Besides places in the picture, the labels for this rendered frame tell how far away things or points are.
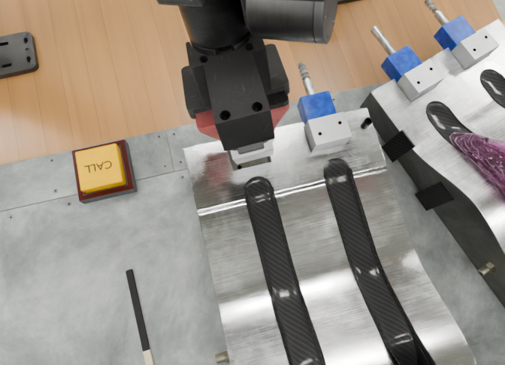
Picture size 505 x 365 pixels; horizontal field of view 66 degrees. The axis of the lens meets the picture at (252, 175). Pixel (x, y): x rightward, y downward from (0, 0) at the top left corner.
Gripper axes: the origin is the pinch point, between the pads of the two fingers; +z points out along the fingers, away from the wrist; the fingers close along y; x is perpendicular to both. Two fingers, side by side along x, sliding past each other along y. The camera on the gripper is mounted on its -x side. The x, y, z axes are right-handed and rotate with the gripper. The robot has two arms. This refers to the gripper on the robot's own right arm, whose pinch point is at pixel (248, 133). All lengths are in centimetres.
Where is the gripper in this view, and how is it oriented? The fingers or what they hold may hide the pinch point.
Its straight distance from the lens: 46.9
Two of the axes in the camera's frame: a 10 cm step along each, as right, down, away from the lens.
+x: -1.9, -8.0, 5.6
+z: 1.6, 5.4, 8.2
